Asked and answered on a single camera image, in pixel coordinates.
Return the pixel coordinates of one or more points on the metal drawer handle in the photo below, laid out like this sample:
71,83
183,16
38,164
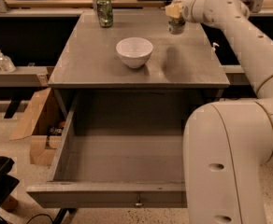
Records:
138,203

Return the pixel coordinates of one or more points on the grey cabinet counter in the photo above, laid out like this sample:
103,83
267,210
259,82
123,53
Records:
90,60

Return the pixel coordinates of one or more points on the grey open top drawer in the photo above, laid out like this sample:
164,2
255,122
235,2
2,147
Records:
117,145

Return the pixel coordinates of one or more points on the green soda can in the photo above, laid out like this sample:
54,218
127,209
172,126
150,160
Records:
104,13

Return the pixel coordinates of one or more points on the clear sanitizer pump bottle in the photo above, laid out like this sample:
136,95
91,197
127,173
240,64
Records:
6,63

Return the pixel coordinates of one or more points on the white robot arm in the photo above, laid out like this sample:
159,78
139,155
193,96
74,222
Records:
225,143

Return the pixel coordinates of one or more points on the white ceramic bowl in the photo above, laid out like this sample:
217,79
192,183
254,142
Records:
134,51

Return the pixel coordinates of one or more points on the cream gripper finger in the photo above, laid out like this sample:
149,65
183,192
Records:
173,10

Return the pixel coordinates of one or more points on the white green 7up can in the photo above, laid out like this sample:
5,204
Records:
176,26

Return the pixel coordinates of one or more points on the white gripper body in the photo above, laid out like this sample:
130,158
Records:
188,8

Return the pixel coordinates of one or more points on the small white pump bottle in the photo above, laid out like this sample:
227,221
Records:
214,49

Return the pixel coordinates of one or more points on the brown cardboard box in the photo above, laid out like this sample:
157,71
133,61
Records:
41,114

